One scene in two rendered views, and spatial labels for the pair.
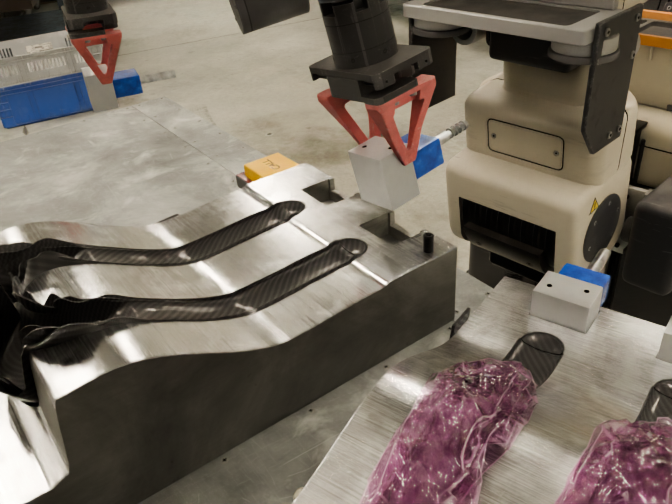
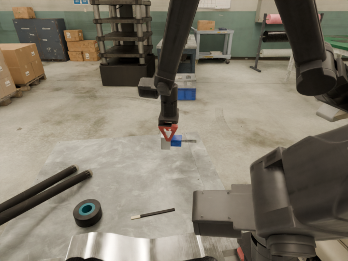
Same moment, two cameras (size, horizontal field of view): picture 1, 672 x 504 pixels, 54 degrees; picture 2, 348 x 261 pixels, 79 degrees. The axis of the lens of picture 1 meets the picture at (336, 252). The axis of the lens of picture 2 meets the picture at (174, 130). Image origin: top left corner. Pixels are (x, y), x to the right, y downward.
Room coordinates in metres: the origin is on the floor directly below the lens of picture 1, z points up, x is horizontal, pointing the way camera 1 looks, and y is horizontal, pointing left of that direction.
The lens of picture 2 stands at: (0.37, 0.01, 1.36)
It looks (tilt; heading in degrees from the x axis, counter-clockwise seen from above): 30 degrees down; 26
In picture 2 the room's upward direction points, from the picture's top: straight up
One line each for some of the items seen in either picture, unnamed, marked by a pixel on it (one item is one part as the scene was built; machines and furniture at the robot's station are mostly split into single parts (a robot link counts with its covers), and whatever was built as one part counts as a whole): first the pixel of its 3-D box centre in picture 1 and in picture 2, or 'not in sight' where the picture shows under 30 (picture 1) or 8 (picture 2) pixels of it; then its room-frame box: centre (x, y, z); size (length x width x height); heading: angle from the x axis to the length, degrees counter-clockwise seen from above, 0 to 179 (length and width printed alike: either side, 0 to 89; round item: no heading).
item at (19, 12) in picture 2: not in sight; (24, 12); (4.55, 6.54, 1.26); 0.42 x 0.33 x 0.29; 113
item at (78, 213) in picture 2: not in sight; (88, 212); (0.65, 0.44, 0.82); 0.08 x 0.08 x 0.04
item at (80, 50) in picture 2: not in sight; (83, 45); (5.19, 5.28, 0.42); 0.86 x 0.33 x 0.83; 113
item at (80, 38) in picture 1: (98, 49); (168, 128); (0.96, 0.32, 0.99); 0.07 x 0.07 x 0.09; 22
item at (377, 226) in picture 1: (393, 242); not in sight; (0.57, -0.06, 0.87); 0.05 x 0.05 x 0.04; 34
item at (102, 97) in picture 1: (132, 81); (178, 140); (0.99, 0.29, 0.93); 0.13 x 0.05 x 0.05; 111
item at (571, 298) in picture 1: (582, 285); not in sight; (0.49, -0.23, 0.86); 0.13 x 0.05 x 0.05; 141
